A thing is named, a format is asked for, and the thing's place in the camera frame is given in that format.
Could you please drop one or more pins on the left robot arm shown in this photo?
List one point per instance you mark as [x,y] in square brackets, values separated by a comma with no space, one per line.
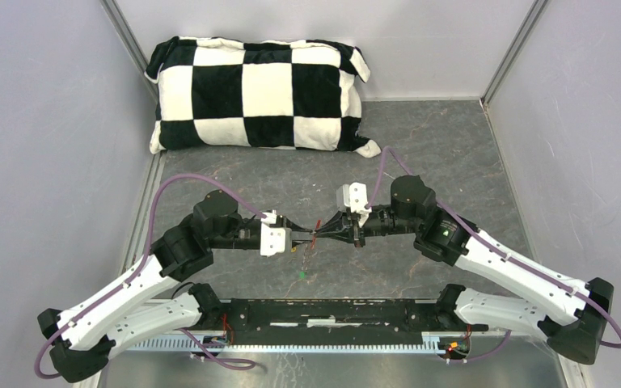
[87,336]

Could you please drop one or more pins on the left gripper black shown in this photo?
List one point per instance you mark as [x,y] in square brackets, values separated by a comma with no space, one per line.
[284,221]

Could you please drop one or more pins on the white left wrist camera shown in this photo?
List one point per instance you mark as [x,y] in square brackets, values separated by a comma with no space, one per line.
[275,234]

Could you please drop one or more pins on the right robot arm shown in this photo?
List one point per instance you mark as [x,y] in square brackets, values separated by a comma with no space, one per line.
[568,313]

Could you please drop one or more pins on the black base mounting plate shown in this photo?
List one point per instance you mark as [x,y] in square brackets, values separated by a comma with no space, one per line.
[325,322]

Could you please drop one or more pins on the left aluminium frame rail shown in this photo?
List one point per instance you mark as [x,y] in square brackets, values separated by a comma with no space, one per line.
[129,40]

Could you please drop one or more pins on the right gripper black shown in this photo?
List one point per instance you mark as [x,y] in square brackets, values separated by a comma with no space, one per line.
[337,227]

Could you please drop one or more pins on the aluminium frame rail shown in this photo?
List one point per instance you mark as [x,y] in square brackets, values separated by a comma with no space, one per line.
[528,24]
[129,40]

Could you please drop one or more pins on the right aluminium frame rail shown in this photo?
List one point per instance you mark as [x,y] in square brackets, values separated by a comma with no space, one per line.
[528,24]

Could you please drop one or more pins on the white slotted cable duct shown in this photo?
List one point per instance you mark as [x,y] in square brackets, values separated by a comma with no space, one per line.
[428,344]

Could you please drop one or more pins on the black white checkered pillow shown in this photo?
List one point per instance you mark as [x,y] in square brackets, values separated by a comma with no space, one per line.
[298,95]

